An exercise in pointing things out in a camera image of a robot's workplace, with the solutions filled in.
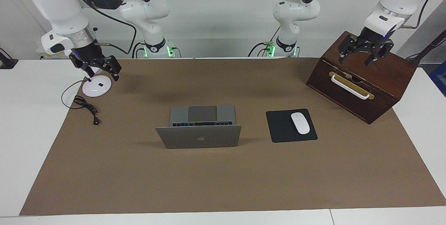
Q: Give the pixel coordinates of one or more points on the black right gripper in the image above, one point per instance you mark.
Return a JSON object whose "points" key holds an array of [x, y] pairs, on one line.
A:
{"points": [[87, 54]]}

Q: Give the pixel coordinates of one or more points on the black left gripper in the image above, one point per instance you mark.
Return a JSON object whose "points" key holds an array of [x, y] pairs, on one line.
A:
{"points": [[373, 38]]}

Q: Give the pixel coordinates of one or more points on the silver apple laptop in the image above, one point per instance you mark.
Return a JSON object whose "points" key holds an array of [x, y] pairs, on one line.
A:
{"points": [[209, 138]]}

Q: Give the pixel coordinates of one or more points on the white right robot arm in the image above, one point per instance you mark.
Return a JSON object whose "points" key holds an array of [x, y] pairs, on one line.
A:
{"points": [[55, 5]]}

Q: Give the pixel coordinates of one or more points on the white desk lamp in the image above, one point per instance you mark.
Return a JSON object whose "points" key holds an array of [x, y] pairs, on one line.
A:
{"points": [[97, 87]]}

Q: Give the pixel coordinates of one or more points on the dark wooden box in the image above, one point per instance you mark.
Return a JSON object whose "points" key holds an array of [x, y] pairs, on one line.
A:
{"points": [[376, 75]]}

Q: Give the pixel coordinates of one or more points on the black stand pole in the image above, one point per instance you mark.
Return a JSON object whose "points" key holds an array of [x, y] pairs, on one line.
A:
{"points": [[427, 49]]}

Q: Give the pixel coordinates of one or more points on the blue object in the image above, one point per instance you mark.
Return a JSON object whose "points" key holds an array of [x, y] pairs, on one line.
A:
{"points": [[439, 78]]}

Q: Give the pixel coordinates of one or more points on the black stand foot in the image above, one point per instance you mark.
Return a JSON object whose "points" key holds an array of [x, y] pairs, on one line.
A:
{"points": [[7, 61]]}

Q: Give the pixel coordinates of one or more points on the white computer mouse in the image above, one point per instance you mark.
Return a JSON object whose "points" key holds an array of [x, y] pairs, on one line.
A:
{"points": [[300, 123]]}

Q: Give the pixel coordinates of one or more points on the black mouse pad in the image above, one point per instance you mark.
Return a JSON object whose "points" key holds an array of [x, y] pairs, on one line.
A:
{"points": [[280, 127]]}

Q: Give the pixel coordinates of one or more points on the brown table mat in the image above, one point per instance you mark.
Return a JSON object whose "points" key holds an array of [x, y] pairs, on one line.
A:
{"points": [[209, 183]]}

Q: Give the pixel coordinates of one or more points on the white wall power strip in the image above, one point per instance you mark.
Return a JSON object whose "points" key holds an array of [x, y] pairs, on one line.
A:
{"points": [[44, 56]]}

